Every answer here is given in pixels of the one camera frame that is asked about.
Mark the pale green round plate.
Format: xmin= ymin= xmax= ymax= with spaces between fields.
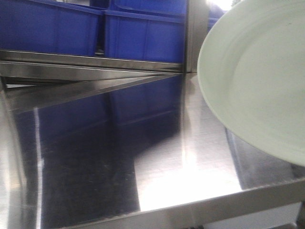
xmin=197 ymin=0 xmax=305 ymax=166

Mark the blue bin on shelf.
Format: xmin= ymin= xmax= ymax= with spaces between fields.
xmin=104 ymin=10 xmax=185 ymax=63
xmin=0 ymin=0 xmax=104 ymax=56

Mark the blue bin right on shelf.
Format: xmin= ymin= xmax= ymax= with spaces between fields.
xmin=104 ymin=10 xmax=185 ymax=63

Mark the stainless steel work table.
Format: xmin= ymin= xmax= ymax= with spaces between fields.
xmin=0 ymin=74 xmax=305 ymax=229

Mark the blue bin left on shelf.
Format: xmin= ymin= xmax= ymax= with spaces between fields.
xmin=0 ymin=0 xmax=104 ymax=56

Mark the stainless steel shelf rack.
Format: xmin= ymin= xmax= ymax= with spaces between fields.
xmin=0 ymin=0 xmax=209 ymax=85

